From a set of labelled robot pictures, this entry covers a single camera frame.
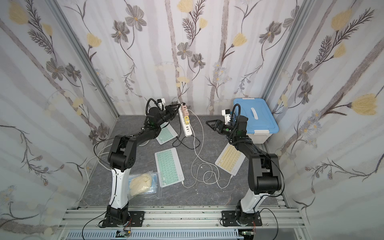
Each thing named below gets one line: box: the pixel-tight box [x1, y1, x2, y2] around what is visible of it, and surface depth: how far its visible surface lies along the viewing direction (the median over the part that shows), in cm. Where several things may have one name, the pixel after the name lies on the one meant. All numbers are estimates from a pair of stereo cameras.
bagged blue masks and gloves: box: [127, 170, 160, 200], surface depth 84 cm
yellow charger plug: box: [184, 116, 190, 125], surface depth 86 cm
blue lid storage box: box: [231, 98, 280, 144], surface depth 98 cm
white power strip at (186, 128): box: [178, 104, 193, 137], surface depth 90 cm
